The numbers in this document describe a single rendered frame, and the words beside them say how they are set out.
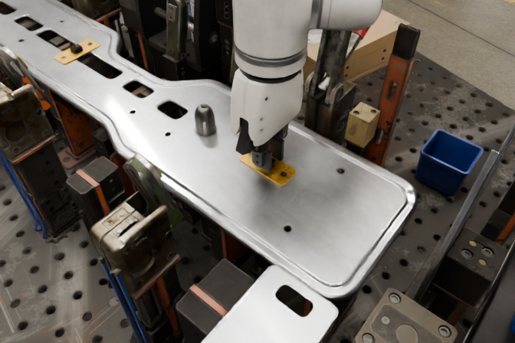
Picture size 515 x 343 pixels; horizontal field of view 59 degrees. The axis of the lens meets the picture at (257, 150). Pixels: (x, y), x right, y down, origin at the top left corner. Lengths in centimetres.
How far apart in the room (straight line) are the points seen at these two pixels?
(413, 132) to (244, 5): 82
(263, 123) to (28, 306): 60
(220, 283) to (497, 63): 251
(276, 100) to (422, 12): 274
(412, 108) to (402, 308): 85
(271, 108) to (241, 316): 24
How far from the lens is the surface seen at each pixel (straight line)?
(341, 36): 67
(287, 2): 47
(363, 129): 68
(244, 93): 54
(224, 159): 69
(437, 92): 138
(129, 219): 59
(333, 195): 65
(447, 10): 334
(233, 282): 59
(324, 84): 72
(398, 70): 65
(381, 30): 137
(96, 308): 93
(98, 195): 72
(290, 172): 67
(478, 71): 282
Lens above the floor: 150
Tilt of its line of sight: 46 degrees down
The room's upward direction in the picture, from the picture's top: straight up
